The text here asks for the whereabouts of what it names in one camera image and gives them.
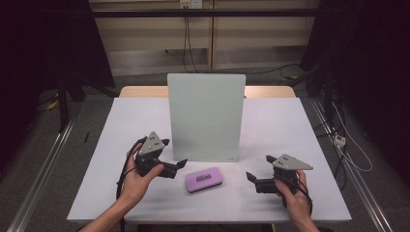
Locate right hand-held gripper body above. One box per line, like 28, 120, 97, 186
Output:
271, 153, 314, 195

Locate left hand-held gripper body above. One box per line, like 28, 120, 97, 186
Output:
133, 130, 166, 178

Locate purple whiteboard eraser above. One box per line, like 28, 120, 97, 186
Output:
184, 166, 224, 194

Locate white whiteboard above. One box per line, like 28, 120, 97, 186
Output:
166, 72, 247, 163

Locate person's left hand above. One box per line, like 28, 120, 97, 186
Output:
119, 142, 165, 208

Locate person's right hand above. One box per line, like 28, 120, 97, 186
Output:
275, 169, 313, 224

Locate white power adapter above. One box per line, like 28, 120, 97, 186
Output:
333, 133, 347, 148

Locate black metal stand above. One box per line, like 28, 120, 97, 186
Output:
55, 71, 120, 133
286, 60, 337, 125

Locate dark curtain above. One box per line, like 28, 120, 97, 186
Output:
0, 0, 116, 177
299, 0, 410, 187

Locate black horizontal metal bar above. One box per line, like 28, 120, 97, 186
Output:
91, 8, 321, 18

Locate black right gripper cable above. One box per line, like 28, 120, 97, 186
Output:
295, 179, 314, 217

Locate white thin cable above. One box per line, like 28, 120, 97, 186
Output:
331, 101, 374, 173

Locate aluminium floor rail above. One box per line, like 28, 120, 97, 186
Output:
6, 104, 83, 232
308, 96, 395, 232

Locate black floor cable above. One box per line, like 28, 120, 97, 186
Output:
196, 63, 302, 76

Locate black hanging cables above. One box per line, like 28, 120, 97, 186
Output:
181, 16, 199, 74

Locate white wall socket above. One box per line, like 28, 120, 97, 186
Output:
179, 0, 204, 10

